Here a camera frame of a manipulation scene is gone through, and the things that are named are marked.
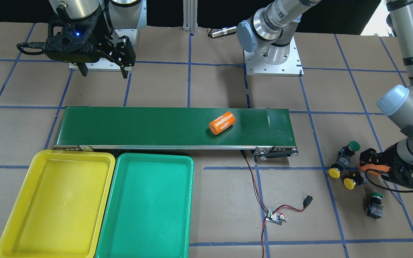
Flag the green conveyor belt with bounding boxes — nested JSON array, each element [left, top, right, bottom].
[[53, 106, 299, 160]]

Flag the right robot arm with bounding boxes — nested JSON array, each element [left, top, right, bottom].
[[43, 0, 147, 79]]

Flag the green tray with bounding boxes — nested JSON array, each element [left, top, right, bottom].
[[95, 153, 194, 258]]

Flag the yellow push button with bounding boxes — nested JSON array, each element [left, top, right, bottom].
[[328, 157, 350, 178], [343, 172, 369, 190]]

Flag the lone green push button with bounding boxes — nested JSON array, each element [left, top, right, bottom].
[[365, 192, 383, 219]]

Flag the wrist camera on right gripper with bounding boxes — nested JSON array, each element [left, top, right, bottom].
[[16, 1, 102, 62]]

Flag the red black power wire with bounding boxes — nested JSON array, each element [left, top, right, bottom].
[[241, 150, 305, 258]]

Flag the black barrel power connector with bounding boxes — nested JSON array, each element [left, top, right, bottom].
[[303, 195, 313, 209]]

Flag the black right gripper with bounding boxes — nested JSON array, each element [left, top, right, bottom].
[[78, 35, 136, 79]]

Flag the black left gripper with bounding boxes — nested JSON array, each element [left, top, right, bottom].
[[359, 148, 413, 190]]

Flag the aluminium frame post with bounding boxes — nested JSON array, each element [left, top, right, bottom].
[[182, 0, 198, 34]]

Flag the yellow tray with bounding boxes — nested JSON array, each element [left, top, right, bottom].
[[0, 150, 116, 258]]

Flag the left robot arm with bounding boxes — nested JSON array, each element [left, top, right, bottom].
[[237, 0, 413, 193]]

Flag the orange cylinder with white numbers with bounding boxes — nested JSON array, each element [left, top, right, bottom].
[[208, 111, 236, 135]]

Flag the small controller circuit board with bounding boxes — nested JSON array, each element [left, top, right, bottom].
[[265, 209, 288, 225]]

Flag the plain orange cylinder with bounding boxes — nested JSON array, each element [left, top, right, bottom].
[[358, 164, 390, 173]]

